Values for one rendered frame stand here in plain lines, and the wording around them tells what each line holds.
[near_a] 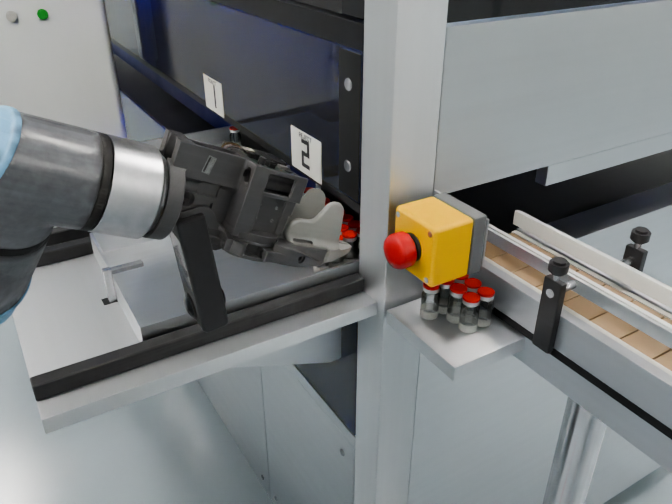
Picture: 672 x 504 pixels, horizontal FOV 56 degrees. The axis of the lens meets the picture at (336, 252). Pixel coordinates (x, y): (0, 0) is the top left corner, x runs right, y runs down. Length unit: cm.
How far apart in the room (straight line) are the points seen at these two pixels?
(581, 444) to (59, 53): 128
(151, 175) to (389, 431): 58
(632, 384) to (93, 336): 59
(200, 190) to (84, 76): 108
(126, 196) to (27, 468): 153
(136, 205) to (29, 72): 111
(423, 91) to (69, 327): 49
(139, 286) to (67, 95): 80
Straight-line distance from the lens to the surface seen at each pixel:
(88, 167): 47
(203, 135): 133
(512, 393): 111
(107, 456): 191
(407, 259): 67
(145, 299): 84
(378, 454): 97
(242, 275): 86
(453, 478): 114
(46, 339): 81
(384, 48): 69
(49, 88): 159
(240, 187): 53
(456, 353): 73
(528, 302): 75
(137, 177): 48
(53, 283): 92
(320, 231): 58
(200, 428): 192
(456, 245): 68
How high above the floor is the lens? 133
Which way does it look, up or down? 30 degrees down
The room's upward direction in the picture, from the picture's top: straight up
